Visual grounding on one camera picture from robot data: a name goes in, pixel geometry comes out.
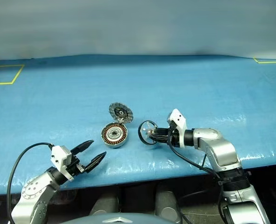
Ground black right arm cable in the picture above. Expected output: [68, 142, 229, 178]
[167, 136, 229, 224]

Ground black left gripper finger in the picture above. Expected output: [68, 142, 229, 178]
[84, 151, 107, 174]
[71, 140, 95, 155]

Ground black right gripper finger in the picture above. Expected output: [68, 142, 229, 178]
[154, 128, 170, 136]
[151, 135, 170, 144]

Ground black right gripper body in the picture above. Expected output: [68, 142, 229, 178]
[167, 126, 179, 147]

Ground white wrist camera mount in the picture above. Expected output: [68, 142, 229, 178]
[166, 108, 188, 148]
[50, 145, 74, 182]

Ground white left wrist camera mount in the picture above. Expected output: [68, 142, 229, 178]
[50, 145, 74, 182]

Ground silver motor stator copper windings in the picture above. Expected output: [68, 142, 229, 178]
[100, 121, 129, 149]

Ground round silver motor end cover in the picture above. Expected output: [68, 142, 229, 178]
[108, 102, 134, 125]

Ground black spoked rotor ring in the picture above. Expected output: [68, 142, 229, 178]
[138, 120, 161, 146]

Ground large yellow tape square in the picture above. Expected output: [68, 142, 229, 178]
[0, 64, 25, 85]

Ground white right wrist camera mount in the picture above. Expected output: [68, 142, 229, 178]
[166, 108, 188, 148]

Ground grey robot torso with emblem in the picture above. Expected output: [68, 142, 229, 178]
[65, 212, 162, 224]

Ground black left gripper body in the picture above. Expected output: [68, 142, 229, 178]
[66, 158, 86, 177]

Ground small yellow tape outline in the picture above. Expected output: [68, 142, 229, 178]
[253, 57, 276, 64]

